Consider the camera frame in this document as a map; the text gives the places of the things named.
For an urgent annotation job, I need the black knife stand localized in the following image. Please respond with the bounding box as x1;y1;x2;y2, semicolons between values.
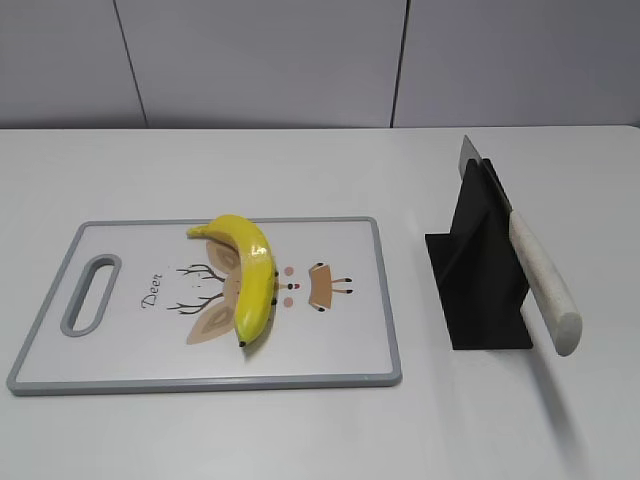
425;159;533;350

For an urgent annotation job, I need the yellow plastic banana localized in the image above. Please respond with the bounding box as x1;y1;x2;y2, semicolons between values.
187;214;276;347

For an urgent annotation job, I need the knife with speckled white handle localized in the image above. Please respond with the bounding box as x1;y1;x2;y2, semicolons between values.
458;136;583;357

